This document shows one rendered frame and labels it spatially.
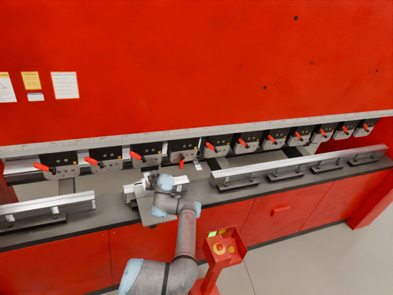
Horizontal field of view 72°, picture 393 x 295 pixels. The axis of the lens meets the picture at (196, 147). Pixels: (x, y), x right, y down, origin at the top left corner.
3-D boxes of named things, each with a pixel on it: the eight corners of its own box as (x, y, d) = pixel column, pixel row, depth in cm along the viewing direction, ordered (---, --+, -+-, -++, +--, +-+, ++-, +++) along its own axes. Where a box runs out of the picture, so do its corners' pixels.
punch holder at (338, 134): (333, 140, 191) (345, 121, 181) (325, 133, 197) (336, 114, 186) (348, 138, 197) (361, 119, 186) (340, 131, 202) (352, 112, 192)
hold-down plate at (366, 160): (351, 167, 221) (352, 164, 219) (346, 163, 224) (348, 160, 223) (376, 162, 232) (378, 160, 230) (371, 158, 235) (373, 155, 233)
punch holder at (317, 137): (311, 143, 184) (323, 124, 173) (303, 136, 190) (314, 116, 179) (328, 141, 189) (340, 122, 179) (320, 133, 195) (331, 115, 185)
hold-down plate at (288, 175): (269, 183, 192) (271, 180, 190) (265, 177, 195) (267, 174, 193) (303, 177, 203) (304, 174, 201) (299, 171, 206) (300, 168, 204)
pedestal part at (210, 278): (203, 296, 199) (219, 261, 165) (200, 288, 203) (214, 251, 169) (210, 294, 202) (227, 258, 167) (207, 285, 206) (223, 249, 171)
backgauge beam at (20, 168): (7, 187, 154) (2, 174, 147) (10, 170, 163) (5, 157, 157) (317, 143, 238) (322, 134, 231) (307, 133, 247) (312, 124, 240)
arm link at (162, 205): (174, 219, 119) (178, 194, 121) (149, 216, 118) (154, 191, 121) (174, 219, 127) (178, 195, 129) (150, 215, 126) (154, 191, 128)
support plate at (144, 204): (142, 227, 137) (143, 226, 136) (133, 187, 154) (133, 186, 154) (176, 219, 143) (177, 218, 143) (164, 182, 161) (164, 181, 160)
